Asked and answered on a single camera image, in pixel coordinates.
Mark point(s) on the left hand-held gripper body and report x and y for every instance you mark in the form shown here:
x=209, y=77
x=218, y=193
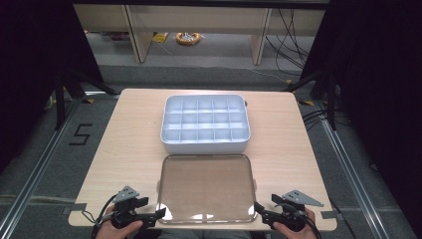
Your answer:
x=127, y=207

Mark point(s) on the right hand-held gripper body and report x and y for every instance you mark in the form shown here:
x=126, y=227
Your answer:
x=293, y=215

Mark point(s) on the clear plastic box lid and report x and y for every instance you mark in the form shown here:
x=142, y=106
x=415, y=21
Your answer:
x=205, y=189

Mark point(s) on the person's right hand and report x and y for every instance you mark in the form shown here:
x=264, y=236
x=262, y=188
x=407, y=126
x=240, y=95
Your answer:
x=298, y=235

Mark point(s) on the person's left hand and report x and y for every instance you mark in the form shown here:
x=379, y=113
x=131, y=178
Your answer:
x=114, y=232

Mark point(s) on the grey tape patch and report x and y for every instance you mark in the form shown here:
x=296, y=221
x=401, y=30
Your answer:
x=75, y=208
x=329, y=214

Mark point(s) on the person's grey trousers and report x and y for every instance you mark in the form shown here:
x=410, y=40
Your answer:
x=205, y=235

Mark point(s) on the white compartment storage box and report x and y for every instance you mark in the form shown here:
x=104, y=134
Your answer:
x=205, y=146

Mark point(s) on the black metal stand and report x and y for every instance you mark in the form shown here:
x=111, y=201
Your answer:
x=331, y=99
x=60, y=96

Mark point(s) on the black curtain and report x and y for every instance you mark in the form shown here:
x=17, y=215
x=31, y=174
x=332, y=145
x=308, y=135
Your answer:
x=381, y=99
x=33, y=83

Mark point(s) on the yellow packet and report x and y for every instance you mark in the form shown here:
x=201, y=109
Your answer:
x=161, y=37

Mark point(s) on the beige wooden shelf unit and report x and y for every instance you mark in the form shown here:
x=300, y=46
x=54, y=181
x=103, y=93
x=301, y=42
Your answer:
x=139, y=30

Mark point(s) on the metal floor rail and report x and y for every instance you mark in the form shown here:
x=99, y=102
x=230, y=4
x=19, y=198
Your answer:
x=345, y=166
x=36, y=169

